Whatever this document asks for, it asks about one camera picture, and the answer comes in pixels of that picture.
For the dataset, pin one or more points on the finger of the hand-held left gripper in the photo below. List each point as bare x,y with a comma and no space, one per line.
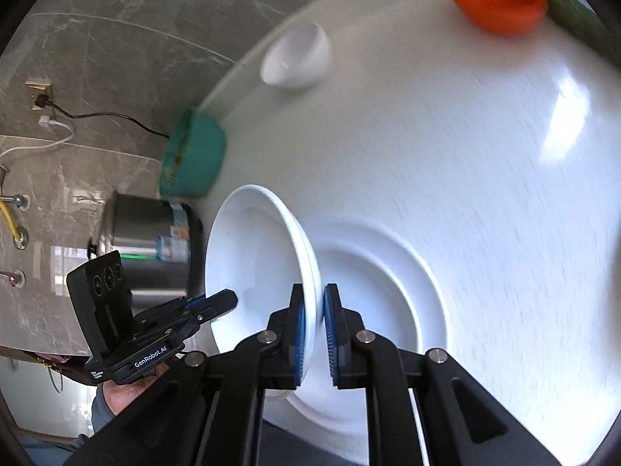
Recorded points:
170,308
220,301

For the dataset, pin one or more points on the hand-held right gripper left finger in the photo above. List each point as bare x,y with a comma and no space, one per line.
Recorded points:
299,344

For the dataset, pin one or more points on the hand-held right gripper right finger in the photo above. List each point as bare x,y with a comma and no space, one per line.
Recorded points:
332,335

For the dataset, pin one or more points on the large white plate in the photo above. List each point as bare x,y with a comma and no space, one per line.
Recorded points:
430,310

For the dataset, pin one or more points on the white bowl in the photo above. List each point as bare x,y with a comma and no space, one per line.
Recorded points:
296,56

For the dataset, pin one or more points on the orange bowl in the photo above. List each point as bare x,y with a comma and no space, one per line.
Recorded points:
495,5

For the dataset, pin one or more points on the person's left hand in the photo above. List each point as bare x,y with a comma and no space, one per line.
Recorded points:
126,388

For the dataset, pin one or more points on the stainless steel cooker pot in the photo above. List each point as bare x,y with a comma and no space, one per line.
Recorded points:
140,233

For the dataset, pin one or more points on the red-tipped pipe valve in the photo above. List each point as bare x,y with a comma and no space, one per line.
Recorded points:
13,279

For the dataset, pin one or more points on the metal pipe fitting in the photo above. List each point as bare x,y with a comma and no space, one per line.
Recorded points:
19,200

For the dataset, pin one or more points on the green plastic bowl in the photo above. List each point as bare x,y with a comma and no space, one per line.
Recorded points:
199,155

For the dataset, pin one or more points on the wall socket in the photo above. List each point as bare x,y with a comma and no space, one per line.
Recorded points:
36,88

